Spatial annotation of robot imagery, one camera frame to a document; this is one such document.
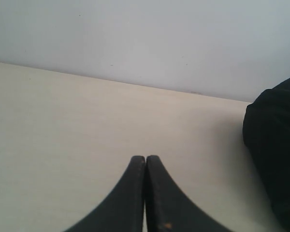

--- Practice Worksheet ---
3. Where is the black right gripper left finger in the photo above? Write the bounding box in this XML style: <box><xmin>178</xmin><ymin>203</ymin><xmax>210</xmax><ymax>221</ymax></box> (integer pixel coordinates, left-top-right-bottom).
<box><xmin>67</xmin><ymin>156</ymin><xmax>145</xmax><ymax>232</ymax></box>

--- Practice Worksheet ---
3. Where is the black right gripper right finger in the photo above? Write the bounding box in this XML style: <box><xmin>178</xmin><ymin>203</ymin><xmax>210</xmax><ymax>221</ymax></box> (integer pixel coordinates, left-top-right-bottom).
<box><xmin>145</xmin><ymin>155</ymin><xmax>230</xmax><ymax>232</ymax></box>

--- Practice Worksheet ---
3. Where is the black sleeved forearm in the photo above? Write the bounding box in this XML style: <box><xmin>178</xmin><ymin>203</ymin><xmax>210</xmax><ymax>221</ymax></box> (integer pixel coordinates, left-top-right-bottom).
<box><xmin>242</xmin><ymin>78</ymin><xmax>290</xmax><ymax>232</ymax></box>

